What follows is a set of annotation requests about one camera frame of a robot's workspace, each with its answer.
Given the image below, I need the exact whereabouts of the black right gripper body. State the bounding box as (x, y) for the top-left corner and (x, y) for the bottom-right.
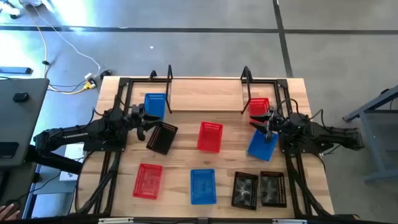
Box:
(264, 108), (284, 144)

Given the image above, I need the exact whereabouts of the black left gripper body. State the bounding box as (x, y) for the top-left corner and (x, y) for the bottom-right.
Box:
(129, 103), (147, 141)

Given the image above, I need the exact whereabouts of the red plastic slotted basket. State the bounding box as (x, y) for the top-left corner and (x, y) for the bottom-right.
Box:
(248, 97), (271, 124)
(197, 121), (224, 154)
(132, 163), (164, 200)

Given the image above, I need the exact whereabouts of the blue plastic slotted basket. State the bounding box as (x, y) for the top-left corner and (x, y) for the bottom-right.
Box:
(190, 169), (218, 206)
(144, 92), (167, 121)
(247, 129), (279, 162)

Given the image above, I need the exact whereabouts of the black plastic slotted basket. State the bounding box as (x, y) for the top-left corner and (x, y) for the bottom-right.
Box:
(259, 170), (288, 208)
(231, 171), (259, 210)
(146, 122), (179, 156)

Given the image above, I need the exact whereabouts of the white paper sheet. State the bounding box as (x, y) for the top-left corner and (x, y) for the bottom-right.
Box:
(58, 143), (86, 182)

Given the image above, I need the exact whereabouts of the grey-blue metal table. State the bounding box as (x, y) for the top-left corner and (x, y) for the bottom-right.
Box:
(343, 84), (398, 184)

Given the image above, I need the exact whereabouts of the small black device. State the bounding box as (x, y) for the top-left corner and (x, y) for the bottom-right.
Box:
(12, 92), (30, 103)

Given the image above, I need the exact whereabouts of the black phone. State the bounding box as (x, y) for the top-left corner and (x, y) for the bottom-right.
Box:
(0, 142), (19, 159)

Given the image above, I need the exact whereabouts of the white chair base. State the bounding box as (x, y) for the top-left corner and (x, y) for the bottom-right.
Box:
(0, 0), (43, 19)

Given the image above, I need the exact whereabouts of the person's hand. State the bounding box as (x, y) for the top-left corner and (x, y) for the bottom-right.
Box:
(0, 203), (21, 221)

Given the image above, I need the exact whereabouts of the black metal rig frame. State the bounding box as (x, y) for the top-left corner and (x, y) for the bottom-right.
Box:
(74, 70), (335, 218)

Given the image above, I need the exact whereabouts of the yellow cable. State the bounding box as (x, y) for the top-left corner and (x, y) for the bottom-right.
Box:
(21, 2), (96, 95)

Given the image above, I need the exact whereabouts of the white cable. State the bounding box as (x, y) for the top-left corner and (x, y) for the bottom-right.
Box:
(29, 2), (102, 77)

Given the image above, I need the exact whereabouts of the silver metal bracket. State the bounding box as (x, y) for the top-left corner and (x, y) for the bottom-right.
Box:
(272, 218), (307, 224)
(98, 217), (134, 224)

